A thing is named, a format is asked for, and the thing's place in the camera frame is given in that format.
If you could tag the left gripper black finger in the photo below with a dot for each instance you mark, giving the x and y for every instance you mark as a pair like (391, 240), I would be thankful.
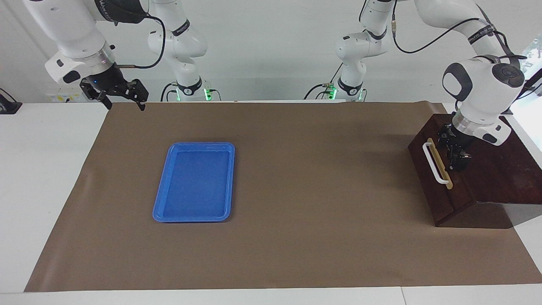
(444, 137)
(460, 160)

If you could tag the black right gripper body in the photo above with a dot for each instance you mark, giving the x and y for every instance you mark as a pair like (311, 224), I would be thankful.
(111, 82)

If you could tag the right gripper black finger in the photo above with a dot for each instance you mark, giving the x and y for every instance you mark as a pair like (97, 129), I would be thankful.
(95, 93)
(142, 93)

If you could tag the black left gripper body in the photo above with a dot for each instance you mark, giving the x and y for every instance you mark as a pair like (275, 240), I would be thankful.
(459, 137)

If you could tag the dark wooden drawer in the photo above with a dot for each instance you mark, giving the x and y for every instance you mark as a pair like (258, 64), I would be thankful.
(457, 182)

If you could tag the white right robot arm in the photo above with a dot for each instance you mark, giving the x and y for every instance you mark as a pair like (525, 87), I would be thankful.
(72, 38)

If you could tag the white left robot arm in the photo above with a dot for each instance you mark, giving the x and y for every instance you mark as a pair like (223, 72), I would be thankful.
(478, 84)

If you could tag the dark wooden cabinet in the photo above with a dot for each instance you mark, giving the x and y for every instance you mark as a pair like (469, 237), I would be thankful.
(508, 169)

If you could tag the black device on table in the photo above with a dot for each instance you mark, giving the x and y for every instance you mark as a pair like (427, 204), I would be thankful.
(8, 108)

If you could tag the blue plastic tray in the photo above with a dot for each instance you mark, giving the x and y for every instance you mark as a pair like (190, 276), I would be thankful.
(194, 182)

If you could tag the window with outdoor view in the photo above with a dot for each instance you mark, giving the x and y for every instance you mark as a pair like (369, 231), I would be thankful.
(535, 51)

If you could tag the brown paper table mat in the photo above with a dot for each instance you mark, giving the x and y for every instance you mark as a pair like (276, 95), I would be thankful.
(317, 233)

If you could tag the white wall socket box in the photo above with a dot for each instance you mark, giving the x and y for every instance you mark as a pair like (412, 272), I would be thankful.
(63, 95)

